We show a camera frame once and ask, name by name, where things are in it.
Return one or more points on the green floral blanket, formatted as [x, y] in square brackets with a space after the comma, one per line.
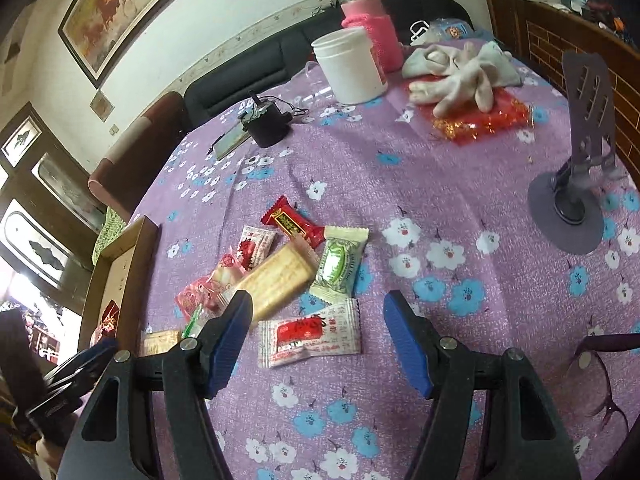
[107, 235]

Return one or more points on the framed wall painting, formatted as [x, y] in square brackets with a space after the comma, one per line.
[125, 5]

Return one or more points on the red gold-trimmed cloth pouch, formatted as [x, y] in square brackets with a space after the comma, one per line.
[480, 120]

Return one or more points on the brown cardboard box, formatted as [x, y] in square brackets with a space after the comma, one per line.
[120, 280]

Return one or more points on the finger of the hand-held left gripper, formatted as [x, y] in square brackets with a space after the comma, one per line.
[70, 384]
[102, 349]

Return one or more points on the wooden glass-panel door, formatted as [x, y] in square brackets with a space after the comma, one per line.
[30, 240]

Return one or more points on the green white snack packet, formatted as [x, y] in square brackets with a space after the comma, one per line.
[335, 265]

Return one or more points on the dark red candy packet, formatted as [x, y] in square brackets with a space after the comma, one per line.
[290, 222]

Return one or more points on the pink snack packet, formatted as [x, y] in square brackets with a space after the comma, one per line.
[195, 300]
[227, 277]

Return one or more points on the white plastic jar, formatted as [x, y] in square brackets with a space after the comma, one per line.
[350, 70]

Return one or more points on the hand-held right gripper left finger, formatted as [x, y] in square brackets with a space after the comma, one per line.
[230, 345]

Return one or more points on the white plastic bag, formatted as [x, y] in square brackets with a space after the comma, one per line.
[445, 32]

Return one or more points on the wooden sideboard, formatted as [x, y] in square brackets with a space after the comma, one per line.
[550, 40]

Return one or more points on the small colourful booklet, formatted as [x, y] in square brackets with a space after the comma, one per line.
[231, 141]

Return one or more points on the red gold-print snack packet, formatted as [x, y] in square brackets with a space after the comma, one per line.
[109, 320]

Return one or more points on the bottle with pink knitted sleeve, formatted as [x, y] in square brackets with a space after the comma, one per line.
[375, 30]

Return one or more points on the clear-wrapped biscuit packet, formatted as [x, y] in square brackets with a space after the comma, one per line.
[275, 280]
[160, 344]

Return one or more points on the small white red candy packet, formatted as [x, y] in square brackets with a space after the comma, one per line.
[257, 245]

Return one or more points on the purple floral tablecloth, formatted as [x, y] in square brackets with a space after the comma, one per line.
[450, 185]

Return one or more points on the brown armchair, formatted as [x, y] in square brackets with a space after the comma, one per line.
[140, 160]

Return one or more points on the large white red snack packet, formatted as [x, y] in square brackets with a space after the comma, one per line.
[305, 335]

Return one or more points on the clear green-edged snack packet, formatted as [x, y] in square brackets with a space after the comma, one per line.
[195, 322]

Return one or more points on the purple-framed eyeglasses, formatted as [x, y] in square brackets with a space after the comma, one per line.
[615, 342]

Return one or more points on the black leather sofa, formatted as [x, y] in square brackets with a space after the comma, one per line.
[250, 65]

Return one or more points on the person's left hand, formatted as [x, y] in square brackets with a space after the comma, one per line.
[49, 457]

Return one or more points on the white work gloves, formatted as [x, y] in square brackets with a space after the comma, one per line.
[460, 75]

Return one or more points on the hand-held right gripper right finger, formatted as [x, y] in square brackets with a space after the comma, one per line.
[407, 345]

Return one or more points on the small wall plaque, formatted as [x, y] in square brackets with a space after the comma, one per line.
[100, 106]

